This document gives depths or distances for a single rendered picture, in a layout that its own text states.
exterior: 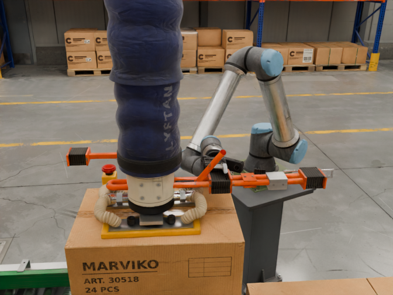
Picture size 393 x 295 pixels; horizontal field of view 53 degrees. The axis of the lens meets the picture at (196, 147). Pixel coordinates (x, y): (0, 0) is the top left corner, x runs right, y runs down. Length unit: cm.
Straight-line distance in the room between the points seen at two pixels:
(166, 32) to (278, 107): 96
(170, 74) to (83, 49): 742
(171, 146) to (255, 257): 150
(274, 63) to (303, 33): 874
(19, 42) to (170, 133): 896
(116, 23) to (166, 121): 33
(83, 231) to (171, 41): 72
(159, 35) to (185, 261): 75
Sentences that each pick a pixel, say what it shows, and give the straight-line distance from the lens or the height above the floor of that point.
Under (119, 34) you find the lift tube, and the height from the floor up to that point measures 174.
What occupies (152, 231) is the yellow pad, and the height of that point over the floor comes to 110.
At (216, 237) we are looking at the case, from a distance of 139.
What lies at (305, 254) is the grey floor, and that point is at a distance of 317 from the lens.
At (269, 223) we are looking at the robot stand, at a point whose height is 48.
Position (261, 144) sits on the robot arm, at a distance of 231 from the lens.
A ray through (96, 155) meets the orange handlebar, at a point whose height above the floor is 121.
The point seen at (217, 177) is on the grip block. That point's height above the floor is 123.
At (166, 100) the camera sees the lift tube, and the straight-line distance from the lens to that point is 125.
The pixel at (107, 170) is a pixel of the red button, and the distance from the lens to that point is 196.
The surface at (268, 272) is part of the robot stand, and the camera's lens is 282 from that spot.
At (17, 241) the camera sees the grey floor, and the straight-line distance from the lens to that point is 345.
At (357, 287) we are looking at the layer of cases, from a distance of 214.
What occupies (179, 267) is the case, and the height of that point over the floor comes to 98.
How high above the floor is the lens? 189
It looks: 23 degrees down
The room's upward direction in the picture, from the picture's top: 1 degrees clockwise
